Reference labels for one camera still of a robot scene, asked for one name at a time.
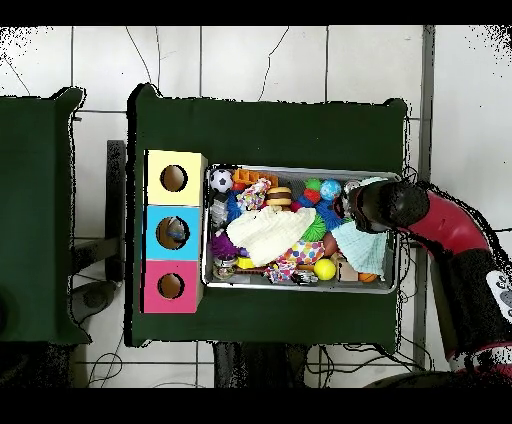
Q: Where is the orange plastic toy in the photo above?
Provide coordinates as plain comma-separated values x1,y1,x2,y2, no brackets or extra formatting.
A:
231,168,280,190

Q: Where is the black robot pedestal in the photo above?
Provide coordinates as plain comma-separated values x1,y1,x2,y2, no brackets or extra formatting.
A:
211,342,321,389

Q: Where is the cream yellow cloth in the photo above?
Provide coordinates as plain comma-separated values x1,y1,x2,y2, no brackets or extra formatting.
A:
226,205,317,269

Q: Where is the green spiky ball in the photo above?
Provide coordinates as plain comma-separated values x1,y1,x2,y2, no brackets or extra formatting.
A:
299,211,329,244

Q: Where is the mint green cloth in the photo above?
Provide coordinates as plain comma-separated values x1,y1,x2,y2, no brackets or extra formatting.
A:
331,175,390,280

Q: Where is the clear shallow bin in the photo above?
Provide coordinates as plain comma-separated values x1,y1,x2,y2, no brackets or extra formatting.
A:
202,164,405,296

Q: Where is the black and white soccer ball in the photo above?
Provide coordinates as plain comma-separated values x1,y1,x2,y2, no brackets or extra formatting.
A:
208,168,235,196

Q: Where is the wooden box with three holes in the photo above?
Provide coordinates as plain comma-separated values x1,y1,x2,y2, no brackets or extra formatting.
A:
141,148,209,315

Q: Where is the toy burger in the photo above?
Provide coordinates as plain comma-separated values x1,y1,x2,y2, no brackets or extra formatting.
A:
266,186,294,209

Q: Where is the black stand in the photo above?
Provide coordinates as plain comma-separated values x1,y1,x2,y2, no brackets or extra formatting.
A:
70,139,128,321

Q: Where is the clear plastic packet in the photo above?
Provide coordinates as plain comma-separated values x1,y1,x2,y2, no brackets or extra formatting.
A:
167,221,190,245

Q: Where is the blue globe ball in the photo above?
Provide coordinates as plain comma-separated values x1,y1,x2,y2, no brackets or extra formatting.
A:
319,179,344,201

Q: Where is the dark green table cloth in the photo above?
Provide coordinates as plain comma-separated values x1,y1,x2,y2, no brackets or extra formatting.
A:
126,83,409,353
0,86,88,347

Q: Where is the yellow ball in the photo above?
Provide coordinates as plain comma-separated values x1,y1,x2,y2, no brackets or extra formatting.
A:
313,258,338,282

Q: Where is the colourful dotted packet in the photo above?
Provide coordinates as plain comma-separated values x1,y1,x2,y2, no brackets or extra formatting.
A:
236,177,273,213

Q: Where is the large blue spiky ball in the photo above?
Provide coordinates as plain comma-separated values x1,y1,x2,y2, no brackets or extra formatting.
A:
315,199,346,233

